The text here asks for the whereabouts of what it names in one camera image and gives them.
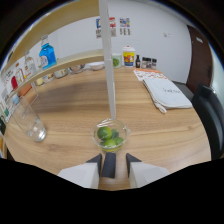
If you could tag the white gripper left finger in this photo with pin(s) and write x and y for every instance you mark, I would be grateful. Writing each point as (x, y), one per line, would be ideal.
(81, 175)

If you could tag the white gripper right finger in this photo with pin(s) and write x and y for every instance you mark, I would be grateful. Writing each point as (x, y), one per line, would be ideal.
(146, 173)

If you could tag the green cup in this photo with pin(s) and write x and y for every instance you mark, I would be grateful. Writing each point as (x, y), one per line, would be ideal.
(116, 61)

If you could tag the green lime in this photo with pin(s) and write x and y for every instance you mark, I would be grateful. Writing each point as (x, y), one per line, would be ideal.
(104, 132)
(119, 140)
(110, 143)

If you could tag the glass bowl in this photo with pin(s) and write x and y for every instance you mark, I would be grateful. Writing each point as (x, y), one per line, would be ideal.
(124, 131)

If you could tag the green mint leaves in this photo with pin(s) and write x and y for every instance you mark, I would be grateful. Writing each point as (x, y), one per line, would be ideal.
(115, 133)

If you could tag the clear drinking glass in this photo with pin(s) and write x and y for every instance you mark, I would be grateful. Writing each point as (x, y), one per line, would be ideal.
(31, 125)

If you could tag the white cloth bag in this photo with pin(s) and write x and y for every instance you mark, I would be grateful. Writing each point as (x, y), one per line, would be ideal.
(166, 94)

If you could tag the black chair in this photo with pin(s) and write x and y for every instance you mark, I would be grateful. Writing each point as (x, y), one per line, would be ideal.
(209, 118)

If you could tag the orange printed paper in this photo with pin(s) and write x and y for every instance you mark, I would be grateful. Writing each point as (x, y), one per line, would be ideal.
(148, 74)

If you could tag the small spice jar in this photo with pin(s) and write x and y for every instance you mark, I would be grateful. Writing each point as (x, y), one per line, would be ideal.
(154, 64)
(144, 63)
(149, 63)

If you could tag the dark sauce bottle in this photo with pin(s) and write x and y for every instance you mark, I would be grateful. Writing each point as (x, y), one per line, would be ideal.
(137, 62)

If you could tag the two-tier wooden shelf rack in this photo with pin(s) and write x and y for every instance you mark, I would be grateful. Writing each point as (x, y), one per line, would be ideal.
(107, 66)

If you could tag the blue liquid bottle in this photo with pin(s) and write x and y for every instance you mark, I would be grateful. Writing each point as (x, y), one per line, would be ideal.
(47, 55)

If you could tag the brown door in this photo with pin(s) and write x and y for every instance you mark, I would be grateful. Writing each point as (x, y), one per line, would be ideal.
(200, 60)

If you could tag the gray printed poster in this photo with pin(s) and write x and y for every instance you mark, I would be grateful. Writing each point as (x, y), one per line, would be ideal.
(113, 32)
(98, 33)

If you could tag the colourful poster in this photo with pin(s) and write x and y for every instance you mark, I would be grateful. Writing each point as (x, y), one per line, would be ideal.
(125, 22)

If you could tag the blue poster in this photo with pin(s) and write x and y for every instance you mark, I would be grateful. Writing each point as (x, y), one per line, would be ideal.
(98, 23)

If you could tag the red poster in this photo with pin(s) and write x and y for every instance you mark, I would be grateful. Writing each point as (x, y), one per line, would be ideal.
(112, 22)

